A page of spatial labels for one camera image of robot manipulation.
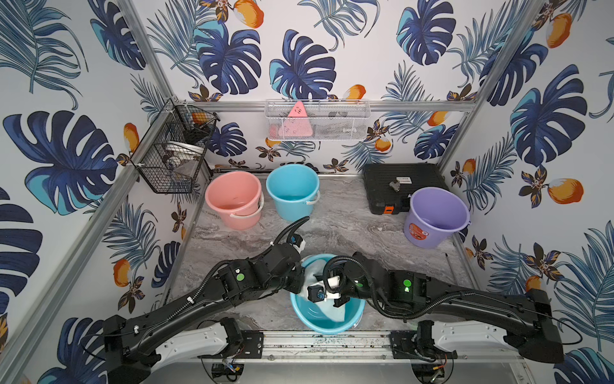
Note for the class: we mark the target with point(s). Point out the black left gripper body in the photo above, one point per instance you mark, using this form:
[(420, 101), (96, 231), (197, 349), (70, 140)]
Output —
[(297, 277)]

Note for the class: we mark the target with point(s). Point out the teal bucket with label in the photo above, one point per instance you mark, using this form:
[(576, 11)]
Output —
[(308, 312)]

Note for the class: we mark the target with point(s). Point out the teal plastic bucket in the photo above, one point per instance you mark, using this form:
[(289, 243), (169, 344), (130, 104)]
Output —
[(295, 190)]

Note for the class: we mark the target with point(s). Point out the pink plastic bucket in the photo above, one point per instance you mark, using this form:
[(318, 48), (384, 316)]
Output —
[(237, 197)]

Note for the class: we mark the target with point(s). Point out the purple plastic bucket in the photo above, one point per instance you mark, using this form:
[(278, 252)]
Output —
[(435, 214)]

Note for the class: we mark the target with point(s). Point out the light teal cloth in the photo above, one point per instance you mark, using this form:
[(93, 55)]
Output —
[(329, 303)]

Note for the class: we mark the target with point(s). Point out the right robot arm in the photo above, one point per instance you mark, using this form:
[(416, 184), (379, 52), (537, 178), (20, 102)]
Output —
[(405, 295)]

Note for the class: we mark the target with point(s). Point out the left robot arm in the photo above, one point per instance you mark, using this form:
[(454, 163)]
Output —
[(131, 344)]

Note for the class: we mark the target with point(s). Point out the black tool case orange latches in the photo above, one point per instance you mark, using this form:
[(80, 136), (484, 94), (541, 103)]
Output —
[(389, 186)]

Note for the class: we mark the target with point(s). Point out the silver metal pipe fitting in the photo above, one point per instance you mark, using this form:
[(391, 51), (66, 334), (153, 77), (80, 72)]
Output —
[(396, 186)]

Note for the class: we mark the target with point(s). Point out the pink triangle item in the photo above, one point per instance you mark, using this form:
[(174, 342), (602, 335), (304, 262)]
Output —
[(296, 124)]

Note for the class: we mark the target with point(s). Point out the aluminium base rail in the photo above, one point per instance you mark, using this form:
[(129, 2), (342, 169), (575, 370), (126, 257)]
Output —
[(472, 342)]

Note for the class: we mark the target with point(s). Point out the clear wall shelf basket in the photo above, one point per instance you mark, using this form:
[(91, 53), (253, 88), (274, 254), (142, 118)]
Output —
[(332, 120)]

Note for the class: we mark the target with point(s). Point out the black wire basket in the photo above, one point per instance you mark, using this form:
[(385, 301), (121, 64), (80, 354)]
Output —
[(175, 152)]

